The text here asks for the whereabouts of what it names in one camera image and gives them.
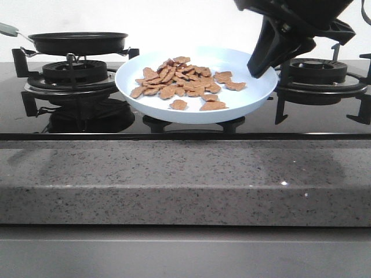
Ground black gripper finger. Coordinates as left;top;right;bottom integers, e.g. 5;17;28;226
272;37;316;67
247;16;299;78

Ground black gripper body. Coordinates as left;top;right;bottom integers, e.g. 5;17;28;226
235;0;355;45

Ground light blue plate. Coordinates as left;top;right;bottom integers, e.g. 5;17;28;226
115;46;278;124

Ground brown meat slices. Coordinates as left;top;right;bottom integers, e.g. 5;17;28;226
130;56;246;111

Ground black frying pan green handle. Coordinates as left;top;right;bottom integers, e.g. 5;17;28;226
0;22;129;56

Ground black gas burner with grate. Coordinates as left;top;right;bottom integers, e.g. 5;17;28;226
275;43;370;125
12;46;140;99

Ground black glass cooktop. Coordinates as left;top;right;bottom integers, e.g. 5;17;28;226
1;62;370;141

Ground black cable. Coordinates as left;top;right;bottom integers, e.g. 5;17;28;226
361;0;371;25

